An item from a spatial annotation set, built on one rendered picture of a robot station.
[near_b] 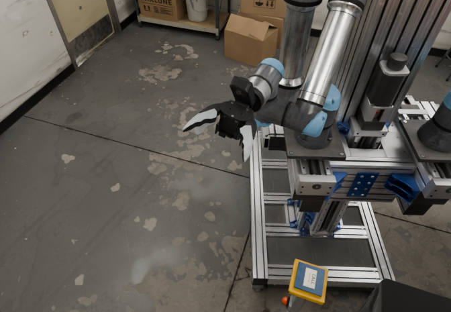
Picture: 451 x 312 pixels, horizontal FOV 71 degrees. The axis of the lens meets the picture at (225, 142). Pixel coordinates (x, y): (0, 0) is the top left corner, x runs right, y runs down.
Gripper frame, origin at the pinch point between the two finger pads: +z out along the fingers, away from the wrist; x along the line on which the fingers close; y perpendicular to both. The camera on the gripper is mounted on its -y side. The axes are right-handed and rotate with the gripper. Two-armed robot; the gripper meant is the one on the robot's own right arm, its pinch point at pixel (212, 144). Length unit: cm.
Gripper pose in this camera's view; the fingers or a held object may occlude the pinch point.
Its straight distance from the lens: 66.3
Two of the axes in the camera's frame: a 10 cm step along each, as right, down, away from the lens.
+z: -4.7, 6.5, -6.0
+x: -8.8, -4.3, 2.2
